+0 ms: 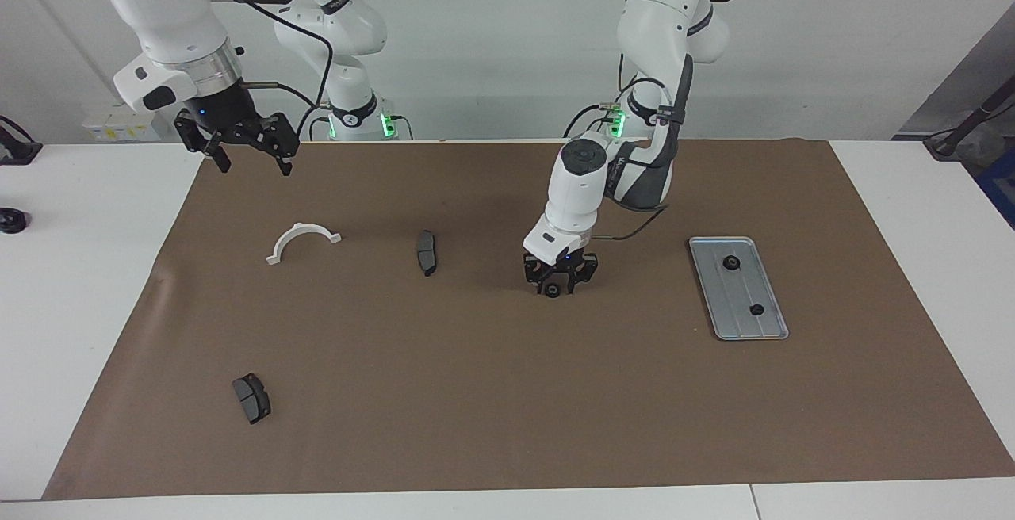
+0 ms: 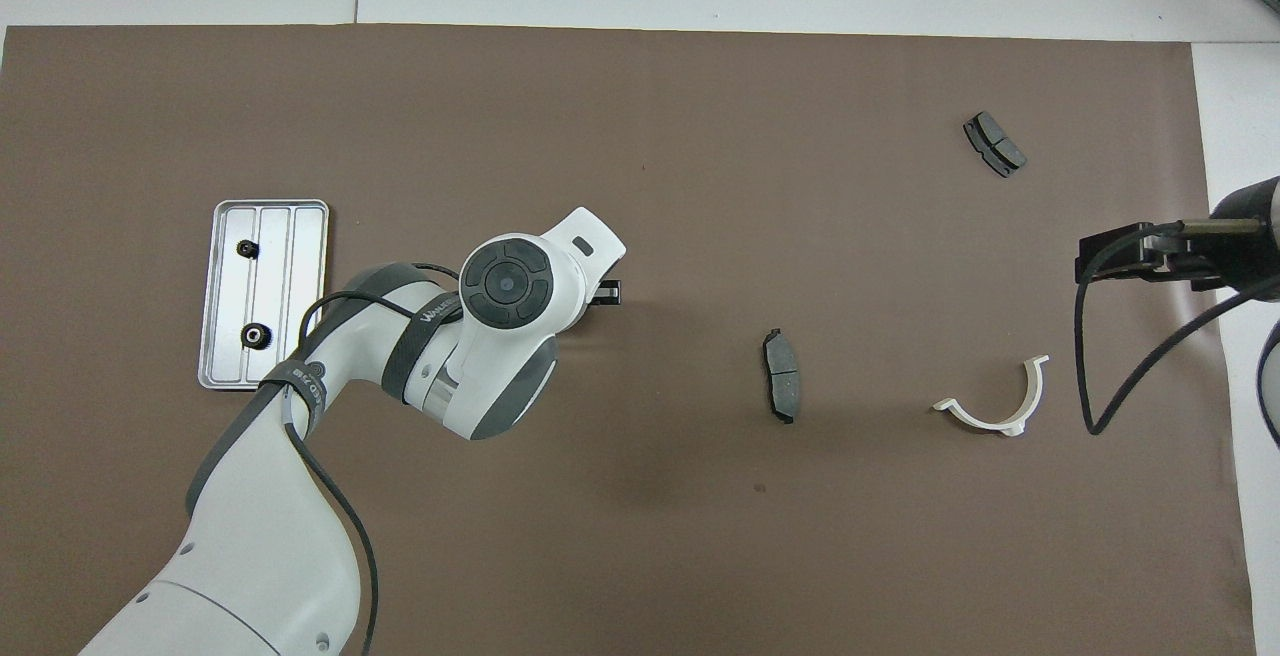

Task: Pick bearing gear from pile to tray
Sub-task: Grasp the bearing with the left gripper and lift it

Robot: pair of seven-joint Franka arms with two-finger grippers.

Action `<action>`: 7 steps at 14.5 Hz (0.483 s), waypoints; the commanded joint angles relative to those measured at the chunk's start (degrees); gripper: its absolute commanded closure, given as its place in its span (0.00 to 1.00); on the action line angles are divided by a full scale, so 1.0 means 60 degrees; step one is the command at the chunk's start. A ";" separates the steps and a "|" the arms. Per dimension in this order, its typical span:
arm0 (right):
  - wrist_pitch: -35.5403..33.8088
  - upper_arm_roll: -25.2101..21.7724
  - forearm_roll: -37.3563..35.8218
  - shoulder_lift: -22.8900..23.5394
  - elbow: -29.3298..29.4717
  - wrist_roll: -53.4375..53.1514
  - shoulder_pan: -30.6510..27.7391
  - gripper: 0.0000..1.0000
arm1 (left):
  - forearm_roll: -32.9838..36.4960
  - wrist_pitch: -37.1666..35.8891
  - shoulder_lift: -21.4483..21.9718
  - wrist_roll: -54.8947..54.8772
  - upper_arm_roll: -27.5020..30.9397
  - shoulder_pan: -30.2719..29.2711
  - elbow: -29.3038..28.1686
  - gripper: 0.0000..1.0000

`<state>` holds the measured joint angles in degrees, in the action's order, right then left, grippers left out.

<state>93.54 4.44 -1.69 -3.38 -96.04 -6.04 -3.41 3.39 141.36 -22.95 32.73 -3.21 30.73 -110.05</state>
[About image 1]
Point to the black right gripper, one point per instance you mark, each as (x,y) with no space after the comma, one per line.
(222,112)

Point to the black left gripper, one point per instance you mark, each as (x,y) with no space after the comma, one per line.
(561,266)

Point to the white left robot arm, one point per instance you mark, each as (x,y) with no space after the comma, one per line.
(579,187)

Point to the silver metal tray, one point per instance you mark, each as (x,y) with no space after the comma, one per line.
(733,290)

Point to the brown paper mat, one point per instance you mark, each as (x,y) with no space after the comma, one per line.
(555,393)

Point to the long grey brake pad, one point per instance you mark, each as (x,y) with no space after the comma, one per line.
(427,250)

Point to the white power strip box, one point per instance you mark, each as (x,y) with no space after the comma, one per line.
(103,131)

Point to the black table clamp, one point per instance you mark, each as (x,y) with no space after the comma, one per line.
(20,151)

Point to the black round knob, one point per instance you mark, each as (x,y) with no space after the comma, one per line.
(12,221)

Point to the short dark brake pad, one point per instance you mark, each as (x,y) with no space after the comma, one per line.
(252,399)

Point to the black stand pole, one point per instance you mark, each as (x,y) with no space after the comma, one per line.
(947,143)

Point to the blue crate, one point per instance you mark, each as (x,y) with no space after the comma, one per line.
(1001,187)

